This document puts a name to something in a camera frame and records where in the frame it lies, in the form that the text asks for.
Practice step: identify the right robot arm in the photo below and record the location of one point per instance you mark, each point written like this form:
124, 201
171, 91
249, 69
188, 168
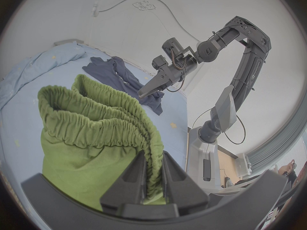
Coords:
251, 63

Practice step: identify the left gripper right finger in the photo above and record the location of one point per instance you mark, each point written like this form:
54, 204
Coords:
182, 188

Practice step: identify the bed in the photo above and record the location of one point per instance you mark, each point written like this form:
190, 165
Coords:
168, 114

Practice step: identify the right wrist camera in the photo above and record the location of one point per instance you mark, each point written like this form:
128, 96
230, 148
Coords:
159, 62

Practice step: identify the pale blue quilt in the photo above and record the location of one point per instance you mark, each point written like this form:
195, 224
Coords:
36, 63

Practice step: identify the person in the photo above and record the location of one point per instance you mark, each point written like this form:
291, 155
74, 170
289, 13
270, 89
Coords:
286, 168

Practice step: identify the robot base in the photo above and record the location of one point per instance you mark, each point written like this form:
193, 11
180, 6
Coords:
194, 152

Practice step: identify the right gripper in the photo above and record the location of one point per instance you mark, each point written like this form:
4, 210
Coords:
174, 73

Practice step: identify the green shorts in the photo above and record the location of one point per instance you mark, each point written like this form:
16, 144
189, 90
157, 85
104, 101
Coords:
84, 152

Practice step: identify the dark blue garment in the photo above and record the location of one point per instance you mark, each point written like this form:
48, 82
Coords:
105, 68

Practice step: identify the grey curtain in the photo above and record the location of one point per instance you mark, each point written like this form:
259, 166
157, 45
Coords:
283, 138

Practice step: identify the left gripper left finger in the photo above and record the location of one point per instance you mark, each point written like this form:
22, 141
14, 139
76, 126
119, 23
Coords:
129, 186

